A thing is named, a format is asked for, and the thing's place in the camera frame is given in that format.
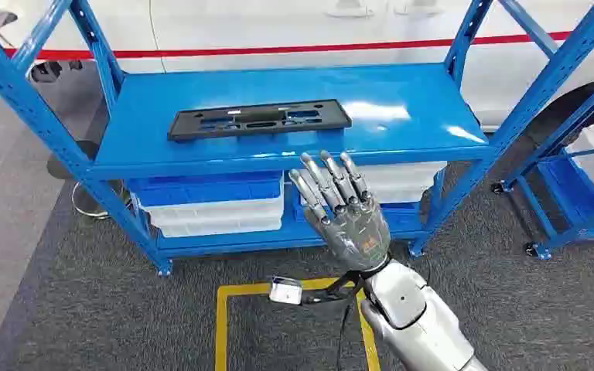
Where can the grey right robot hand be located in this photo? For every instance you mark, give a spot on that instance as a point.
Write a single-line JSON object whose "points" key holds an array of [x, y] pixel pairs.
{"points": [[356, 230]]}

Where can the white car with red stripe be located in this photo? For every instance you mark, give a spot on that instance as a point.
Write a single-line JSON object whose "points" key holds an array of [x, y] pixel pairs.
{"points": [[276, 25]]}

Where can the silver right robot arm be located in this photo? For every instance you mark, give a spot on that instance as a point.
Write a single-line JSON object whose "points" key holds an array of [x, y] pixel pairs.
{"points": [[417, 320]]}

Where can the blue metal shelf rack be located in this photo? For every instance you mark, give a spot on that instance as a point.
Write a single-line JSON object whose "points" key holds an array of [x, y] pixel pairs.
{"points": [[558, 205], [287, 84]]}

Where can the black plastic plate holder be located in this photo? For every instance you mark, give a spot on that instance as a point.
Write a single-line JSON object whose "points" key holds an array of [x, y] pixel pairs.
{"points": [[256, 120]]}

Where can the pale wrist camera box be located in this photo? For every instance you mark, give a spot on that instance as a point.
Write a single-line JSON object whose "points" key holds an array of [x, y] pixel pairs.
{"points": [[285, 291]]}

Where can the yellow tape floor square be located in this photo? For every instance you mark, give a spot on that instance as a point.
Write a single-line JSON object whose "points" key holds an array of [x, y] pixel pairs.
{"points": [[221, 327]]}

